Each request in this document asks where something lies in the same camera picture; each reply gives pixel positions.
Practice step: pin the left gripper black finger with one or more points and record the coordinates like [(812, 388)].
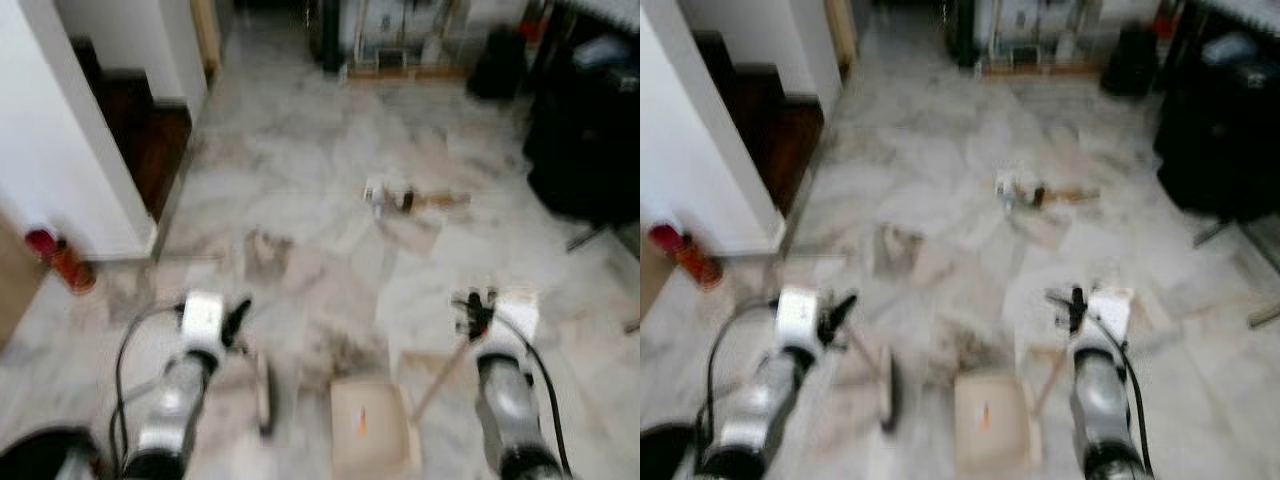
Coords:
[(237, 318), (838, 315)]

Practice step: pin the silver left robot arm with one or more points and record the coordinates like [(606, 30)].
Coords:
[(175, 410), (760, 410)]

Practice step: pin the brown stick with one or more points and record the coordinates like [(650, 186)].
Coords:
[(442, 201), (1074, 194)]

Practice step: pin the red cylindrical canister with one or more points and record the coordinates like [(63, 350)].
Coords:
[(690, 255), (62, 258)]

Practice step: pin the dark wooden staircase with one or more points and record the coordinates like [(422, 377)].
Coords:
[(785, 130), (150, 140)]

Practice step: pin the black fabric chair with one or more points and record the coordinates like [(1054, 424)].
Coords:
[(585, 140), (1215, 140)]

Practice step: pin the black plastic bucket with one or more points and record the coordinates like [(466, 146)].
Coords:
[(665, 455), (45, 455)]

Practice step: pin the long brown cardboard box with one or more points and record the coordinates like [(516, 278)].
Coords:
[(405, 74), (1035, 70)]

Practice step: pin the light wooden louvred door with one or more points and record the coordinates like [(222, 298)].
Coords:
[(207, 40), (842, 35)]

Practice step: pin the white metal rack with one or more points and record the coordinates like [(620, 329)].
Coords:
[(1035, 30), (405, 35)]

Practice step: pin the white pouch with blue print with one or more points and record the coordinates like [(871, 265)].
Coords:
[(1230, 48), (600, 52)]

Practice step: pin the dark green bag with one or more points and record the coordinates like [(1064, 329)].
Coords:
[(962, 30), (325, 35)]

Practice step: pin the table with white lace cloth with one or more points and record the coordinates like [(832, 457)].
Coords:
[(605, 10), (1240, 8)]

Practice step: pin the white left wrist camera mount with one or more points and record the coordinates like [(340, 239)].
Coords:
[(203, 318), (800, 315)]

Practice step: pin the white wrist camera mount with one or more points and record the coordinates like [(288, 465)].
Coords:
[(800, 315), (518, 315), (1110, 315), (203, 318)]

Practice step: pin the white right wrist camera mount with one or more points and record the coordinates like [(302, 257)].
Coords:
[(518, 315), (1110, 315)]

